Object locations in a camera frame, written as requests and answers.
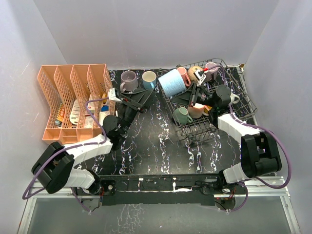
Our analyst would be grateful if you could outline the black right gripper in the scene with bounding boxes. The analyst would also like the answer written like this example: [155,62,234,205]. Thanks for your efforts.
[170,82,217,108]

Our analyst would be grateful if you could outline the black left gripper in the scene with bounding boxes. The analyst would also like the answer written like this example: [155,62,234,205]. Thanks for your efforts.
[119,89,156,135]

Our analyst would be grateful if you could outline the peach pink mug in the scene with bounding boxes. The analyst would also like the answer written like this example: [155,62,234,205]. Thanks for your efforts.
[187,103,206,119]

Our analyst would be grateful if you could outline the green teal mug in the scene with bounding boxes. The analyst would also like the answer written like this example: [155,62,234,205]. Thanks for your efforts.
[173,107,193,125]

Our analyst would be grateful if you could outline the light blue ribbed mug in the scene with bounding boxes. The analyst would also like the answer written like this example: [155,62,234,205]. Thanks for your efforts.
[158,69,186,98]

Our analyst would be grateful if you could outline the tan glazed round mug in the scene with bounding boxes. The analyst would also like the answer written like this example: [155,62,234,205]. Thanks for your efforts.
[187,66,202,83]

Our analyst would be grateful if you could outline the pink mug white interior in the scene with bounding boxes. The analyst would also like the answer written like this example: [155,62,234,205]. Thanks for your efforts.
[177,67,191,87]

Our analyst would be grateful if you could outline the lavender textured mug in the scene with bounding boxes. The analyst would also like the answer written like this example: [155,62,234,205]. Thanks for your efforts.
[205,62,218,81]

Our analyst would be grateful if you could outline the white speckled ceramic mug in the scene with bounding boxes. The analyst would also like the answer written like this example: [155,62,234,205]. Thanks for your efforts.
[230,93,240,104]

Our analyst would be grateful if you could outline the yellow mug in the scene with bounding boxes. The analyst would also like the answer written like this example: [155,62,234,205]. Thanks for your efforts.
[203,106,210,116]

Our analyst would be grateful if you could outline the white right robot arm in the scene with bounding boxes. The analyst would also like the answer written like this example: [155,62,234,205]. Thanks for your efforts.
[169,83,282,194]

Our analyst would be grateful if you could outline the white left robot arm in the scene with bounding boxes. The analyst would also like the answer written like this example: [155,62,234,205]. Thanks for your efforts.
[31,88,156,195]

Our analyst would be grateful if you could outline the lilac mug at back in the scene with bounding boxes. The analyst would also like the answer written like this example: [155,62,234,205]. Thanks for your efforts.
[120,71,138,92]

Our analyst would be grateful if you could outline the blue mug white interior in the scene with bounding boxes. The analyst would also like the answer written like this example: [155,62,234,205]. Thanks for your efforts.
[142,71,156,90]

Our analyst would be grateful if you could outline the orange plastic file organizer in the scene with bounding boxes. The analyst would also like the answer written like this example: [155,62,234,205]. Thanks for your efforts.
[38,64,115,144]

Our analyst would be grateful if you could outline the papers in organizer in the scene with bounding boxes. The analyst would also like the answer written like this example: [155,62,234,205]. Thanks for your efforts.
[55,94,110,129]

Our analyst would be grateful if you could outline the grey wire dish rack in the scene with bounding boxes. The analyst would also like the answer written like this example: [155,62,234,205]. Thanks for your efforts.
[156,57,258,142]

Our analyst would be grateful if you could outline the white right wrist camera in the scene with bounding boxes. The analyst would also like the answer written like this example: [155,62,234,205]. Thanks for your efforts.
[194,68,208,86]

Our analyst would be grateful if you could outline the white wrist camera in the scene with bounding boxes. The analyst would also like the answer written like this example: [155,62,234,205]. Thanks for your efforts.
[108,88,122,103]
[194,68,208,86]

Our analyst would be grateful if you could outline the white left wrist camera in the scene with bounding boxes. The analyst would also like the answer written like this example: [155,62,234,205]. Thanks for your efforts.
[108,88,122,103]

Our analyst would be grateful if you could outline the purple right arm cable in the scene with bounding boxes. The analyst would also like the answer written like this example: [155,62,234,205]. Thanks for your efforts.
[207,64,293,213]

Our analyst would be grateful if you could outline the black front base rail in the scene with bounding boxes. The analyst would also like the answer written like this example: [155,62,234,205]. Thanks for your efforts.
[74,174,247,206]

